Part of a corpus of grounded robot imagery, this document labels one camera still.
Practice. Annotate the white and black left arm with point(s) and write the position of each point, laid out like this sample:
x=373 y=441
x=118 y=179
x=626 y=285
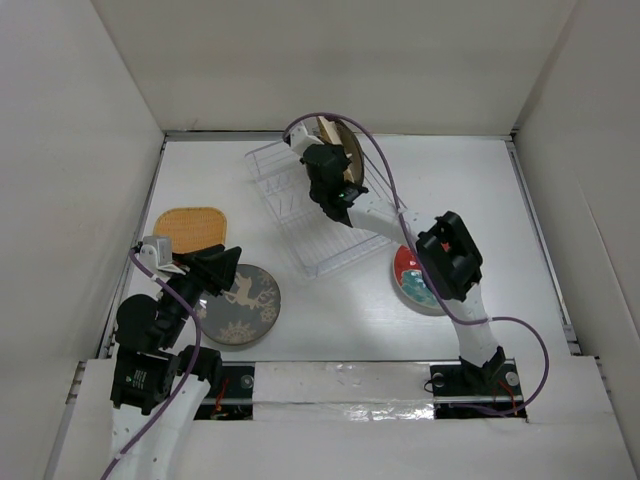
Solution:
x=162 y=373

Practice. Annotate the yellow green-rimmed square plate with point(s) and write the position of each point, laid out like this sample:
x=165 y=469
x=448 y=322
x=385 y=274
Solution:
x=330 y=130

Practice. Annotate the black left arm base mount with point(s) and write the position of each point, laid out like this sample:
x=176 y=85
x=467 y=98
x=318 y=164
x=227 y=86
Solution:
x=232 y=398

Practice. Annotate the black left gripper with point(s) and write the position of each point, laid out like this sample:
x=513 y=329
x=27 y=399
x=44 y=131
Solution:
x=212 y=267

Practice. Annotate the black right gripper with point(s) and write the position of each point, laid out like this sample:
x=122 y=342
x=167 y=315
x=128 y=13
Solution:
x=336 y=149

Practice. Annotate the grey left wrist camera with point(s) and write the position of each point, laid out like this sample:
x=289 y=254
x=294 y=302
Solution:
x=155 y=252

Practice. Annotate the cream plate with brown rim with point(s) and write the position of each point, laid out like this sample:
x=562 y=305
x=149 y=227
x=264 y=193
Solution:
x=353 y=150

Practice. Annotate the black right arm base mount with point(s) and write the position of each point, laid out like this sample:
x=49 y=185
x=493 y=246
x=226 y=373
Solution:
x=454 y=398

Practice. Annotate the orange woven square plate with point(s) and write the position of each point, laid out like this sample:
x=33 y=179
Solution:
x=192 y=229

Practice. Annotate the red plate with teal flower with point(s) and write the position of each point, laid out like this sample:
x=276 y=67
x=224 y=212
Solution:
x=410 y=284

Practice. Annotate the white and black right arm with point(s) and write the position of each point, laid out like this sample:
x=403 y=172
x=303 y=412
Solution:
x=447 y=256

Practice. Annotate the grey reindeer round plate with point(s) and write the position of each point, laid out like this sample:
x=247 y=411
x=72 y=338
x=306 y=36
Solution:
x=245 y=313

